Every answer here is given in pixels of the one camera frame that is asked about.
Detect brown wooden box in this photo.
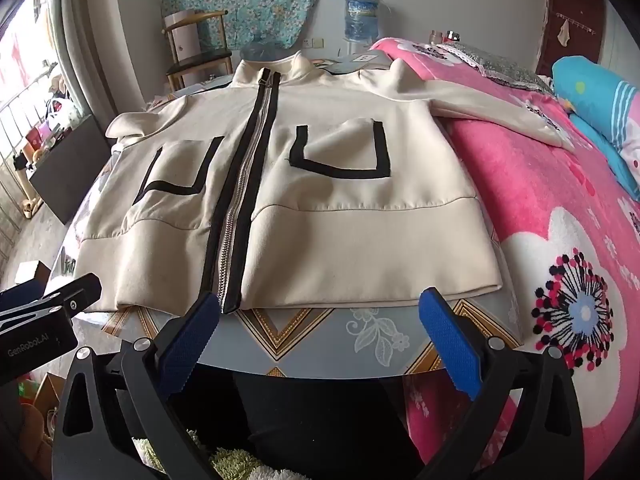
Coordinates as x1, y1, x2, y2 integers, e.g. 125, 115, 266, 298
12, 262, 51, 291

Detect blue striped pillow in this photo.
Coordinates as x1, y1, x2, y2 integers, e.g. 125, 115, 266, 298
551, 55, 640, 201

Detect cream zip jacket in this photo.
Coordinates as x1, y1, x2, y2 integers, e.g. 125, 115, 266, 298
104, 50, 576, 315

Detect dark grey panel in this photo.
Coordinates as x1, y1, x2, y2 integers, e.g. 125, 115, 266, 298
27, 114, 113, 226

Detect brown cardboard box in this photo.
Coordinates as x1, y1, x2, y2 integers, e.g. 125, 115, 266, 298
20, 372, 66, 426

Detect green white shaggy cushion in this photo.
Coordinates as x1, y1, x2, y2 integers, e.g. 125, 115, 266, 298
132, 430, 261, 480

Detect dark red door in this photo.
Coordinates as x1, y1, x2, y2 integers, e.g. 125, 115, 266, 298
535, 0, 608, 78

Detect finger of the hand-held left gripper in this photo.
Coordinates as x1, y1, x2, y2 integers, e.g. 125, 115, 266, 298
0, 303, 66, 333
0, 272, 103, 317

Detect silver sequined pillow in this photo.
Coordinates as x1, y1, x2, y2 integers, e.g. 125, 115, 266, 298
440, 42, 556, 93

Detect grey curtain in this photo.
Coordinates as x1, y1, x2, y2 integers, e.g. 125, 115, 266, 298
60, 0, 131, 126

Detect windowsill clutter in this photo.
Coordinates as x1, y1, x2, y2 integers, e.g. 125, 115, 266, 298
12, 72, 81, 171

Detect white metal railing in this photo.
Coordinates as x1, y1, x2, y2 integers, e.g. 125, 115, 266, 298
0, 62, 63, 266

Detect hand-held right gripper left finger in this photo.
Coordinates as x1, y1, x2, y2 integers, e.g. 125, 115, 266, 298
51, 291, 221, 480

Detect pink floral blanket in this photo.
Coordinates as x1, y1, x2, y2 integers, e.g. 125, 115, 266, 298
370, 35, 640, 480

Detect door hook rail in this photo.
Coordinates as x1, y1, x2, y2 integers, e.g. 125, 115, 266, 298
555, 12, 598, 36

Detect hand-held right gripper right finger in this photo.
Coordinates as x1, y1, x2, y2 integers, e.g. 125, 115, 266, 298
417, 287, 586, 480

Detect wooden chair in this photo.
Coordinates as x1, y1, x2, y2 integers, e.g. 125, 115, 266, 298
164, 9, 234, 92

